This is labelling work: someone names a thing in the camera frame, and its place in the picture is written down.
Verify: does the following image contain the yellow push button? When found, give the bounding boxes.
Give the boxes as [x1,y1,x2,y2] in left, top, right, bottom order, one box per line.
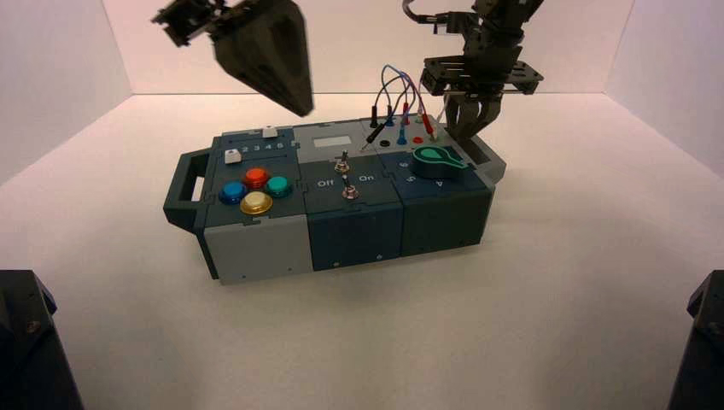
[239,190,274,217]

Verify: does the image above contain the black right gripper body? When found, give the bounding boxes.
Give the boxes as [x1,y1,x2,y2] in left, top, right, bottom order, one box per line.
[421,25,544,97]

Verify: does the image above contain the blue push button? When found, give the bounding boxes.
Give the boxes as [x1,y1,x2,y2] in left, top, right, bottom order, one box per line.
[218,180,248,206]

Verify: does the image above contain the teal push button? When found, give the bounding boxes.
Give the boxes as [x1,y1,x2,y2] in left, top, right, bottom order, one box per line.
[264,175,294,199]

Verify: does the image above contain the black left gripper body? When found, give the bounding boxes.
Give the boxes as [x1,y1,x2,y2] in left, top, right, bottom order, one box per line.
[151,0,229,48]

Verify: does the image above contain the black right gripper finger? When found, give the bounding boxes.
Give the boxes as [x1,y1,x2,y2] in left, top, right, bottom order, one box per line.
[472,95,502,138]
[443,93,475,143]

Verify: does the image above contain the green rotary knob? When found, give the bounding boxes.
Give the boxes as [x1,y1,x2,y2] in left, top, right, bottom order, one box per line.
[411,145,470,180]

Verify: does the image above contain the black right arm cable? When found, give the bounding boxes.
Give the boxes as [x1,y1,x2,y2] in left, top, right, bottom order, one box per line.
[402,0,441,25]

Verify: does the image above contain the blue grey control box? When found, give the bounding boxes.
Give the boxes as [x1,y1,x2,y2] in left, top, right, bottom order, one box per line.
[162,115,507,286]

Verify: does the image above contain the orange push button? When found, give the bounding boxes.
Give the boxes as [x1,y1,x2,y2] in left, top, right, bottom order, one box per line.
[242,167,271,190]

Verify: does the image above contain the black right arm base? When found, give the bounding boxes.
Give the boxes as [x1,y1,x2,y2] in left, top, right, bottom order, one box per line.
[667,270,724,410]

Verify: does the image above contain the black plug jumper cable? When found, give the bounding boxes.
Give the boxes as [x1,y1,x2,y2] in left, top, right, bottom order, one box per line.
[359,73,410,154]

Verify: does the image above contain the red plug jumper cable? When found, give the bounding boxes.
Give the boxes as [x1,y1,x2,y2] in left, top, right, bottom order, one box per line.
[398,73,435,137]

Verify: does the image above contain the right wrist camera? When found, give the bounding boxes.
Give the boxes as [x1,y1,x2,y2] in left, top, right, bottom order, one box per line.
[434,11,479,38]

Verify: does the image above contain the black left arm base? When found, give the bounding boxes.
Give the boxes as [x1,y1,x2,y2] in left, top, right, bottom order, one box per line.
[0,269,85,410]

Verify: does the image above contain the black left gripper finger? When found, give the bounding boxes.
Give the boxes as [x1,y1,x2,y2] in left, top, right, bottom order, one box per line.
[212,4,307,117]
[248,0,316,117]

